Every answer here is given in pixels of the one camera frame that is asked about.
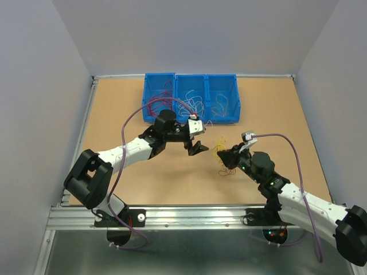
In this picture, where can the blue bin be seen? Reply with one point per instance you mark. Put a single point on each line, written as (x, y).
(191, 89)
(223, 98)
(157, 85)

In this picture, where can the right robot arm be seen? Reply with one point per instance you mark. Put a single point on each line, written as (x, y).
(342, 227)

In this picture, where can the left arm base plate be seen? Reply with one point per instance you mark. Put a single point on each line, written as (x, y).
(132, 217)

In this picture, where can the left blue bin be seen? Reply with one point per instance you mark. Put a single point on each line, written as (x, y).
(157, 85)

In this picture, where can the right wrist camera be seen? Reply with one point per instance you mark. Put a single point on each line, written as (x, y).
(249, 139)

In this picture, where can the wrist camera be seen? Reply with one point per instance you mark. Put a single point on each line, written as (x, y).
(249, 139)
(196, 127)

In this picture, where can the right blue bin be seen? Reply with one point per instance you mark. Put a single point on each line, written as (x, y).
(223, 98)

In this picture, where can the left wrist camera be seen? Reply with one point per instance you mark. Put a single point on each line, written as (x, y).
(196, 127)

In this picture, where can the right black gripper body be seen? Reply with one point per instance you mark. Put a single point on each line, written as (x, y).
(245, 161)

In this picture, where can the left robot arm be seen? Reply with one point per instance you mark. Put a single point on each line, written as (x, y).
(89, 178)

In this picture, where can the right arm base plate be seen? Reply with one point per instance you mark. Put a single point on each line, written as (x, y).
(261, 216)

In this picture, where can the aluminium front rail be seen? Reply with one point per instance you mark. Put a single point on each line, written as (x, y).
(157, 217)

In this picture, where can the middle blue bin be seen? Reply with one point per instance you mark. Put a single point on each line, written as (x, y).
(191, 89)

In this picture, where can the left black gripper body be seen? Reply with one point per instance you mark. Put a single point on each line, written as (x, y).
(177, 134)

